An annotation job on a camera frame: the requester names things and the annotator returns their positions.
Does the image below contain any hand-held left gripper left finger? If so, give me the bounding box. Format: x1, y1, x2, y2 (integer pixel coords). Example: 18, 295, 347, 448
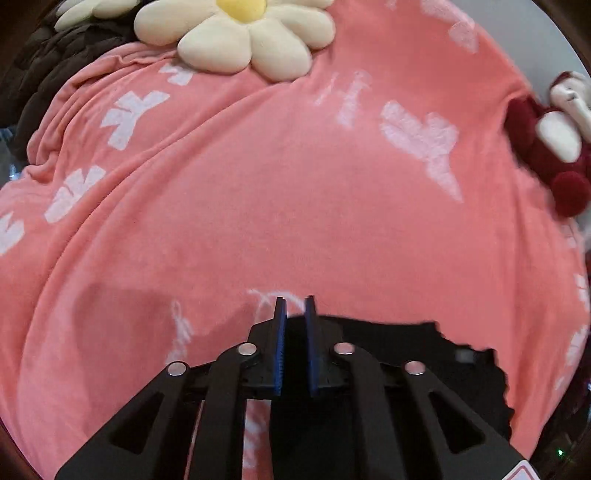
54, 296, 289, 480

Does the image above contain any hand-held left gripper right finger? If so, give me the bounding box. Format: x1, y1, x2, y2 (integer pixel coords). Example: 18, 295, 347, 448
305, 295, 529, 480

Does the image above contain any black knit garment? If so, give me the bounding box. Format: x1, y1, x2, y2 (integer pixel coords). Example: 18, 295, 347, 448
272, 315, 515, 480

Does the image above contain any pink printed blanket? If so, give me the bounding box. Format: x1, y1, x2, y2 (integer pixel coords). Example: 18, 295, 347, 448
0, 0, 591, 480

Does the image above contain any dark red plush toy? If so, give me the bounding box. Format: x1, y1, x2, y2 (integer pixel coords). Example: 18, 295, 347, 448
503, 71, 591, 220

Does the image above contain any cream flower pillow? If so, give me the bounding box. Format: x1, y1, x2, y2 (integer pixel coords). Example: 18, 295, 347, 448
54, 0, 146, 32
134, 0, 335, 83

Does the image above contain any dark brown puffer jacket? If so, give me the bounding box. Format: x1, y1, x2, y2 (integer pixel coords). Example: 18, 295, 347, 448
0, 14, 139, 162

